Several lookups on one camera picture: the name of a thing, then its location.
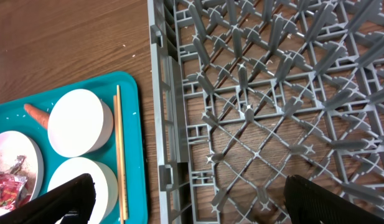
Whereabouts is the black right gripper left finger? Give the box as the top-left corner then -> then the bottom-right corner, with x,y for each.
0,173 -> 96,224

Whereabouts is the wooden chopstick left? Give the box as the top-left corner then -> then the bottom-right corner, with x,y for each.
113,95 -> 124,224

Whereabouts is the grey dish rack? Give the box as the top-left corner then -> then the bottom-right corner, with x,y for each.
148,0 -> 384,223

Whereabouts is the white bowl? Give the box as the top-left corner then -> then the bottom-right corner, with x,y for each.
47,157 -> 118,224
47,89 -> 114,157

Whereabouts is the red foil wrapper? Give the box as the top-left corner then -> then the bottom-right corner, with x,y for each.
0,156 -> 28,210

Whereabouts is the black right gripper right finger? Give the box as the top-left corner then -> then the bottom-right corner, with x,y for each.
283,175 -> 384,224

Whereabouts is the wooden chopstick right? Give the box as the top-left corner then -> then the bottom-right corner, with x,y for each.
116,85 -> 129,220

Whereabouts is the wooden chopstick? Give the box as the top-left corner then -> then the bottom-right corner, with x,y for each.
116,85 -> 129,220
113,95 -> 124,224

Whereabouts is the teal plastic tray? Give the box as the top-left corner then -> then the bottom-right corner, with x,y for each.
0,72 -> 148,224

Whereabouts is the white plate with peanuts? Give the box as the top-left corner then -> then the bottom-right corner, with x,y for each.
0,131 -> 44,216

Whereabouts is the orange carrot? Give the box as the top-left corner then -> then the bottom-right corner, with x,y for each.
24,104 -> 50,129

